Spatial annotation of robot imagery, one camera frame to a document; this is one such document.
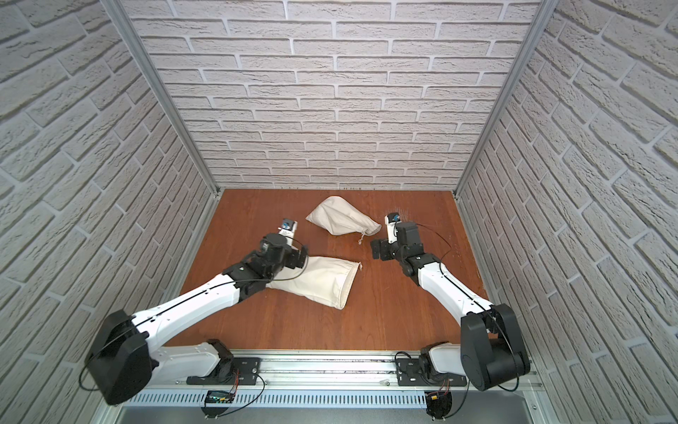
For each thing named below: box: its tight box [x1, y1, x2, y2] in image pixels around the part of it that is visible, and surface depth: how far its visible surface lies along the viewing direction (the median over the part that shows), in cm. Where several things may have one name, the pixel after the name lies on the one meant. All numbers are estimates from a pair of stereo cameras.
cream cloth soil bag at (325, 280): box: [266, 256, 362, 311], surface depth 83 cm
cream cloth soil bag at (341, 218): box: [306, 195, 382, 245], surface depth 105 cm
